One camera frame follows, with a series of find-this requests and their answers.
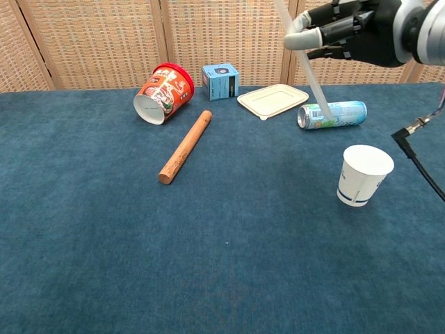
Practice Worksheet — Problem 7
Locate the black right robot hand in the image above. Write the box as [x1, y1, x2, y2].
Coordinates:
[283, 0, 408, 68]

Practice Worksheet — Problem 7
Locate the transparent plastic straw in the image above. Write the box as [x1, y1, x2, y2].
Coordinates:
[273, 0, 335, 120]

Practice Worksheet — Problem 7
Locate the white paper cup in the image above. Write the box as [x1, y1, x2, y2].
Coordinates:
[336, 144, 395, 207]

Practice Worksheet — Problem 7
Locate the red instant noodle cup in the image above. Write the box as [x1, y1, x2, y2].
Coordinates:
[133, 62, 195, 126]

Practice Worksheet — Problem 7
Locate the light blue beverage can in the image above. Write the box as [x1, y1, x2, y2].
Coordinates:
[297, 100, 368, 131]

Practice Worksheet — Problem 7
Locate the beige food container lid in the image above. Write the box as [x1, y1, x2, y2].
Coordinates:
[236, 83, 310, 121]

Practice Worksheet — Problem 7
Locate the small blue cardboard box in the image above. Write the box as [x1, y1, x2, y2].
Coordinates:
[201, 63, 240, 102]

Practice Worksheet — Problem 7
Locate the wooden rolling pin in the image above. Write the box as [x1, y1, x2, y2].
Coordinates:
[158, 110, 213, 185]

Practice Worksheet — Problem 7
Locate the woven rattan folding screen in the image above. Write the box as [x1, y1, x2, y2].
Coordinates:
[0, 0, 445, 93]

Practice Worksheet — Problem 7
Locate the black cable with connector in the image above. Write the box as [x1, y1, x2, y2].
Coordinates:
[391, 88, 445, 202]

